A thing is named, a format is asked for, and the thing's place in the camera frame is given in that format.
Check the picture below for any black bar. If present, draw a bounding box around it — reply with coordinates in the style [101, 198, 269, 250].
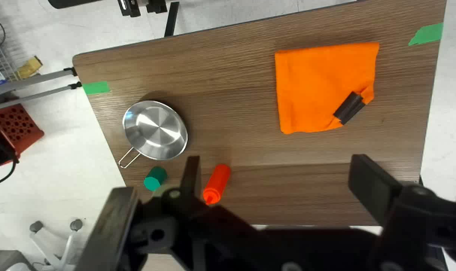
[162, 0, 180, 38]

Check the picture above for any teal plastic cup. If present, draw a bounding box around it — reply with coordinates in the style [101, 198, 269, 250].
[141, 166, 170, 195]

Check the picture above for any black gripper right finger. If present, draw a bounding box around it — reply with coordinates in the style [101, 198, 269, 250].
[347, 154, 405, 226]

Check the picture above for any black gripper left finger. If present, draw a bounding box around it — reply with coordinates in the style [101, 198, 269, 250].
[177, 156, 203, 205]

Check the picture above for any red perforated block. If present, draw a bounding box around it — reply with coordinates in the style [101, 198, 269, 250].
[0, 103, 46, 159]

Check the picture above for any black cable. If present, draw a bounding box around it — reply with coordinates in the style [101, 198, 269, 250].
[0, 159, 19, 190]

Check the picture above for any green tape strip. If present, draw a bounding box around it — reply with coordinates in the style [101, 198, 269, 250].
[406, 22, 445, 49]
[81, 80, 113, 97]

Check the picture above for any orange towel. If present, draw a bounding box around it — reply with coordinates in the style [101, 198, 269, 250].
[274, 41, 382, 136]

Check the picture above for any silver metal pan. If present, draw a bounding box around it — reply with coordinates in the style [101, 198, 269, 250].
[117, 100, 191, 171]

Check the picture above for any white caster base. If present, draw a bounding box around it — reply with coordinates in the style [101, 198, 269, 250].
[27, 219, 84, 265]

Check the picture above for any orange squeeze bottle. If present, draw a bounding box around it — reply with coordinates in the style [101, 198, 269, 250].
[201, 163, 233, 208]

